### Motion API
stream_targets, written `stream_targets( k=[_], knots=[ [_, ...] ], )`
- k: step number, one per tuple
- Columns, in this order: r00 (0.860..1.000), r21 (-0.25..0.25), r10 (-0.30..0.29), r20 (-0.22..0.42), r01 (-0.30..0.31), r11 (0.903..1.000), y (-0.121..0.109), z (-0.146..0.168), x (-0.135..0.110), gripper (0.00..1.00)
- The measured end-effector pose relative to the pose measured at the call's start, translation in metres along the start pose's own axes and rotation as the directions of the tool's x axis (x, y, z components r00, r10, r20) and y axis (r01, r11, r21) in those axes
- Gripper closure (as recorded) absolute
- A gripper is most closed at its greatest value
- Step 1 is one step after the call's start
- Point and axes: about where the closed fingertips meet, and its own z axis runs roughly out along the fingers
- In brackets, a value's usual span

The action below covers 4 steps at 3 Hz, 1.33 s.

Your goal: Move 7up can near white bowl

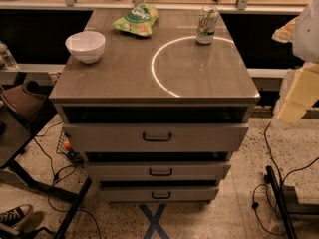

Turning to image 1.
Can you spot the green chip bag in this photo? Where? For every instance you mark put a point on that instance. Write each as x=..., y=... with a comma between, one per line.
x=139, y=20

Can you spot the wire mesh basket with ball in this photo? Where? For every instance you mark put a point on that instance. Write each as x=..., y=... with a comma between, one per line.
x=64, y=148

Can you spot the drawer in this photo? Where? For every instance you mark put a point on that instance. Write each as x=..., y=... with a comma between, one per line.
x=155, y=137
x=158, y=171
x=159, y=194

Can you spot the black and white sneaker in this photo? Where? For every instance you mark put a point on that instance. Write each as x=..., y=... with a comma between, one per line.
x=17, y=216

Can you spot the dark side table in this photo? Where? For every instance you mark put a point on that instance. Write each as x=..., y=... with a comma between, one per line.
x=16, y=139

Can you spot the bottom drawer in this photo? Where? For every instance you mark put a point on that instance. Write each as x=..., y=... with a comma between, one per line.
x=159, y=194

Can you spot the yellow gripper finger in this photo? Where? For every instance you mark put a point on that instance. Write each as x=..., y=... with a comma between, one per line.
x=299, y=92
x=285, y=33

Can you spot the black stand base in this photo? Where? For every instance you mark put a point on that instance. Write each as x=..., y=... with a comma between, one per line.
x=288, y=203

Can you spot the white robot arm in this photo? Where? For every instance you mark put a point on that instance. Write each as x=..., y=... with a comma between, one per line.
x=306, y=36

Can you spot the white bowl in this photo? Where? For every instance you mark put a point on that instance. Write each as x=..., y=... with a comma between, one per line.
x=87, y=46

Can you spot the middle drawer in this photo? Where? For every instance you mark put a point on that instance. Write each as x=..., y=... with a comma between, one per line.
x=158, y=171

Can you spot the clear plastic bottle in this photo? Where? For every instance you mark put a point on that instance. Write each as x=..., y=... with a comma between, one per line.
x=7, y=57

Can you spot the grey drawer cabinet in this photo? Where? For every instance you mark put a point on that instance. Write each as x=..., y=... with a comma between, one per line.
x=165, y=78

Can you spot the top drawer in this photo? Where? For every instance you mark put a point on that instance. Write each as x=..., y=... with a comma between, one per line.
x=155, y=137

